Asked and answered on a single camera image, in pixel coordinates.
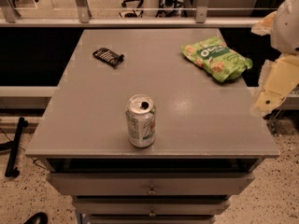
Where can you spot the drawer knob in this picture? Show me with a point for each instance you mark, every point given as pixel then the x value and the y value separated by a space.
pixel 152 214
pixel 152 191

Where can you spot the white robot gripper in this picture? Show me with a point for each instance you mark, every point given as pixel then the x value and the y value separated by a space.
pixel 287 28

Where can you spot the metal railing ledge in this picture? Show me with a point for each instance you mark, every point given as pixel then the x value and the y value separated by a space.
pixel 105 13

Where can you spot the middle grey drawer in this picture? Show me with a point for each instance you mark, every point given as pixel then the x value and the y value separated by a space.
pixel 142 206

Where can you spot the black shoe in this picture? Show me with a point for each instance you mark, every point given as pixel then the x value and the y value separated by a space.
pixel 38 218

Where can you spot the upper drawer knob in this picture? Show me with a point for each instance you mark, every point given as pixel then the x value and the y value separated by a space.
pixel 152 191

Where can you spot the upper grey drawer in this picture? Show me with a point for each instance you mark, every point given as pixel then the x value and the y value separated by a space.
pixel 138 184

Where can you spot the black snack wrapper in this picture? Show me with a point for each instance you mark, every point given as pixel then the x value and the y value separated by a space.
pixel 108 56

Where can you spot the silver green 7up can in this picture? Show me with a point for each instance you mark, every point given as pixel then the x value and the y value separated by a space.
pixel 140 115

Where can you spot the green rice chip bag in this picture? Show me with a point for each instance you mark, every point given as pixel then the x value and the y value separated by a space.
pixel 215 57

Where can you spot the grey drawer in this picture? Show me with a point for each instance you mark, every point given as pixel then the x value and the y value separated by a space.
pixel 138 184
pixel 142 206

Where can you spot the centre office chair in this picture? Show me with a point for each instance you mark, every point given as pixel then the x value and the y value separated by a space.
pixel 140 8

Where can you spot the middle drawer knob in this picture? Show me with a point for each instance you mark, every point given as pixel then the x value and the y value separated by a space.
pixel 152 214

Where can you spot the black stand leg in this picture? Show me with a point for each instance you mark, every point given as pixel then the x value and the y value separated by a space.
pixel 13 146

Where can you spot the grey drawer cabinet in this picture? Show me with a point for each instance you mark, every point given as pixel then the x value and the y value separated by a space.
pixel 201 126

